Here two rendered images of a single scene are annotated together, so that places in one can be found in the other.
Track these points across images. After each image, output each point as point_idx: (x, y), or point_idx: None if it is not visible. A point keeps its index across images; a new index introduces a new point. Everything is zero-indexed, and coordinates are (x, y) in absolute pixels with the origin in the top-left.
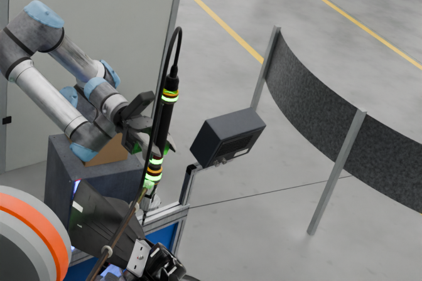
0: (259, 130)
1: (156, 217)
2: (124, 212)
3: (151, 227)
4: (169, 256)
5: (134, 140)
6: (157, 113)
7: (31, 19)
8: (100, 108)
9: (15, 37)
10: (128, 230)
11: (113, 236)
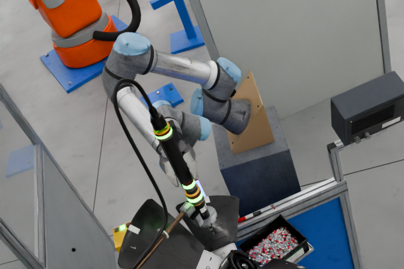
0: (401, 98)
1: (306, 196)
2: (226, 212)
3: (305, 205)
4: (233, 268)
5: (162, 169)
6: (139, 158)
7: (116, 53)
8: None
9: (110, 71)
10: (193, 243)
11: (130, 268)
